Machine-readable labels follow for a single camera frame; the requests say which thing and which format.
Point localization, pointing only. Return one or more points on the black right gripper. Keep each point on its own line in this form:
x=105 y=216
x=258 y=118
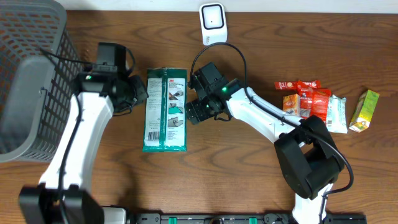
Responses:
x=194 y=111

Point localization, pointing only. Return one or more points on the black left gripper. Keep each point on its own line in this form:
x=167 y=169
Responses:
x=142 y=93

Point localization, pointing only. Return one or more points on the green snack bag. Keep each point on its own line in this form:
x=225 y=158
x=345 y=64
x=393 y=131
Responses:
x=165 y=121

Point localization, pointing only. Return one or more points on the orange snack box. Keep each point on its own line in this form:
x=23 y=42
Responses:
x=291 y=104

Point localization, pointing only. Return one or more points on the red snack stick packet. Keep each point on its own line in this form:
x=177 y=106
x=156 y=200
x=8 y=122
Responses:
x=294 y=84

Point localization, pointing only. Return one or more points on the red chips bag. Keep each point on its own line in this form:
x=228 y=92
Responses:
x=313 y=99

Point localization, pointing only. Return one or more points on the light blue snack packet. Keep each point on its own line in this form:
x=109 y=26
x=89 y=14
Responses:
x=336 y=117

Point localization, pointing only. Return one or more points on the green yellow juice carton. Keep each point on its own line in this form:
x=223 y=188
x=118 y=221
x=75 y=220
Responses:
x=364 y=111

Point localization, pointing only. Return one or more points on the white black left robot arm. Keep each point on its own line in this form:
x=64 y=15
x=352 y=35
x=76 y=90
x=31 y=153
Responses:
x=63 y=193

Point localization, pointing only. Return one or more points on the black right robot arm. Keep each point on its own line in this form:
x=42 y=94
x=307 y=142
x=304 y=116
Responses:
x=307 y=154

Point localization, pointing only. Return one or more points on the white barcode scanner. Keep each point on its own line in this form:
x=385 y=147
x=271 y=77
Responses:
x=213 y=23

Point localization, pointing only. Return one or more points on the grey plastic mesh basket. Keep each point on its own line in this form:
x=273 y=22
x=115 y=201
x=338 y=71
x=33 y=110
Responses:
x=38 y=64

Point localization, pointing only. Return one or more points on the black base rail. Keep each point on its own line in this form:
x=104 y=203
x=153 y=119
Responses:
x=155 y=218

